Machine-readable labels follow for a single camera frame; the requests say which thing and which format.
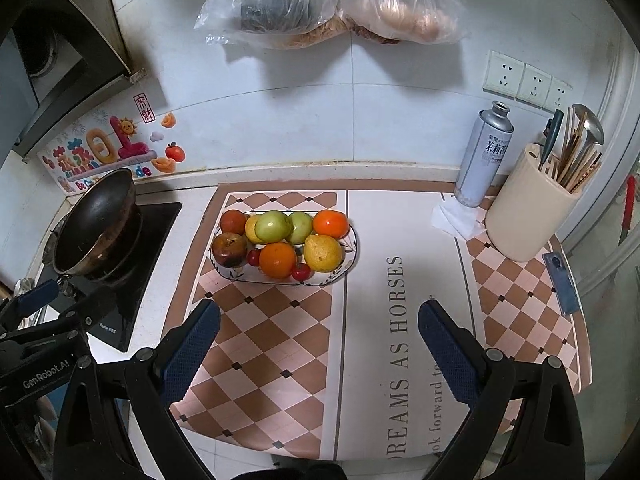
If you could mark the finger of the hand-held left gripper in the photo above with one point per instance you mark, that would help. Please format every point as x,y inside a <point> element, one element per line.
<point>37,296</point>
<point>95,305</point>

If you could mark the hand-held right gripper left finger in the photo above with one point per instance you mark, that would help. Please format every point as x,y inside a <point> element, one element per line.
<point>192,350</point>

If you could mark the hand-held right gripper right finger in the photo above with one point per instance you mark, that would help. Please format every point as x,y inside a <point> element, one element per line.
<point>447,355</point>

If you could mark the brown round pear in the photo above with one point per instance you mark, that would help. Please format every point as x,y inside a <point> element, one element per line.
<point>230,250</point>

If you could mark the red cherry tomato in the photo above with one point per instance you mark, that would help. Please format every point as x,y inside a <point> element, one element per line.
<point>301,272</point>
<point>253,258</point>

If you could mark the orange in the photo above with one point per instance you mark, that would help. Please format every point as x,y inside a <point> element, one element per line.
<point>331,223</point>
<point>278,261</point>

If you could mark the yellow lemon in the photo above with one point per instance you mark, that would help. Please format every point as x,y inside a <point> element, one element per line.
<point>250,230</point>
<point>324,254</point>

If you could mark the dark red tomato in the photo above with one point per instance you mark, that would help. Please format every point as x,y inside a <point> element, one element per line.
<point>233,221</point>

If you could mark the floral oval plate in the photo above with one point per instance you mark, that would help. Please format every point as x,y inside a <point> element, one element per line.
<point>345,260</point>

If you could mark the green apple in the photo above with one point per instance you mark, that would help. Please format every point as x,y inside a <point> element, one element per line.
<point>301,227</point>
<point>272,226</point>

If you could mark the black frying pan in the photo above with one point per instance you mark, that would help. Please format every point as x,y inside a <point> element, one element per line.
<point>95,225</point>

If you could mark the checkered counter mat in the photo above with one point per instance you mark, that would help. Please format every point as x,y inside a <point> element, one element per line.
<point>280,340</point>

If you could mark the black induction cooktop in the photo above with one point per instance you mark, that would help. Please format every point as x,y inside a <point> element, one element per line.
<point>157,240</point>

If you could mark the grey blue phone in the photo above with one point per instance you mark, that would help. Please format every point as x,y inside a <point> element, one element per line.
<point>562,285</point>

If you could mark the white tissue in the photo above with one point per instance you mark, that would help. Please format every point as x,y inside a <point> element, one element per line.
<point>457,220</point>

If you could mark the beige utensil holder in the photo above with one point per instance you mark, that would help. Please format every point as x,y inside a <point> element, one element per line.
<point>530,210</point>

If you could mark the silver spray can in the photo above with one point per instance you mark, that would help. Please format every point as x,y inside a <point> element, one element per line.
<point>482,160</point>

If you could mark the bundle of wooden chopsticks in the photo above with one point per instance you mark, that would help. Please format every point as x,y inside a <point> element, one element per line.
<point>575,160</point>

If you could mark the range hood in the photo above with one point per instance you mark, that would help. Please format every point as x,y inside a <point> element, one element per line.
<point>65,35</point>

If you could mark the metal ladle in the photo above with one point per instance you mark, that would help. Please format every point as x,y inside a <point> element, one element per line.
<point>592,127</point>

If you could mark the clear bag with dark contents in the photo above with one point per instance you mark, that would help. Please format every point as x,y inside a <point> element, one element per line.
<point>270,5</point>

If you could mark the clear bag with pale contents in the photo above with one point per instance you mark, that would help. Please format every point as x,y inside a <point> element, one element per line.
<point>400,5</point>

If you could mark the colourful festive wall sticker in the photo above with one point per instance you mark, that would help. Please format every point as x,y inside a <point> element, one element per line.
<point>95,152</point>

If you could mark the gold ingot wall sticker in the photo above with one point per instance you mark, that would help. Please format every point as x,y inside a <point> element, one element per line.
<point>164,165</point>

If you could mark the tangerine wall sticker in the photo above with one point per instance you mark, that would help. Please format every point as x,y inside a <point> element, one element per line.
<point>174,152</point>

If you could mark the cloud wall sticker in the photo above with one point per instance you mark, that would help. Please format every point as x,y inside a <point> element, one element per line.
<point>157,136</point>

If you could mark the red stamp wall sticker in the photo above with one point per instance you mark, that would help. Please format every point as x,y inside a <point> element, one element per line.
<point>142,104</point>

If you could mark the white wall outlet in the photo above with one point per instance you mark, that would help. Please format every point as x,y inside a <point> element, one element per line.
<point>559,96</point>
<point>535,86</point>
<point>504,74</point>

